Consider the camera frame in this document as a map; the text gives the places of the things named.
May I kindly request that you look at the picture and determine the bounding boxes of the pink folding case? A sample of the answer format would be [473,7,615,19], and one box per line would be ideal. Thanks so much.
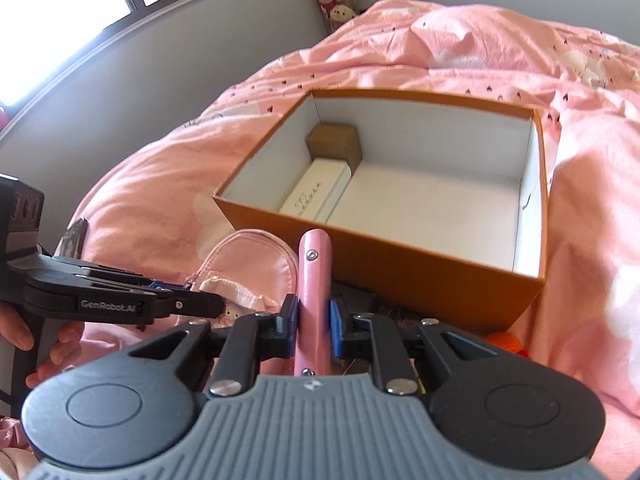
[294,229,332,378]

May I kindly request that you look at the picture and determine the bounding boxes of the pink mini backpack pouch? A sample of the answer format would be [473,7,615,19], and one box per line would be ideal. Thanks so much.
[188,229,298,328]

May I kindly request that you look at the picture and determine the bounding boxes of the person's left hand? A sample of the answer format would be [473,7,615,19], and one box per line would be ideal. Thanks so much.
[0,302,86,390]

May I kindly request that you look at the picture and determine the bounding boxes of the orange crochet fruit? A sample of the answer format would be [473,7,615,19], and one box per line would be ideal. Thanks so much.
[485,332,529,359]

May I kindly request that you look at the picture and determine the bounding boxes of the orange cardboard box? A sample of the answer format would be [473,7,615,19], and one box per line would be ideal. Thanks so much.
[215,89,548,334]

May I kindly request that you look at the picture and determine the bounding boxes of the small brown cardboard box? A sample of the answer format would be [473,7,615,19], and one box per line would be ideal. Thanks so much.
[306,122,362,174]

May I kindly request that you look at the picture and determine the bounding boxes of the window with dark frame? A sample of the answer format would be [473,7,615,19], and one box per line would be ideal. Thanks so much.
[1,0,179,125]

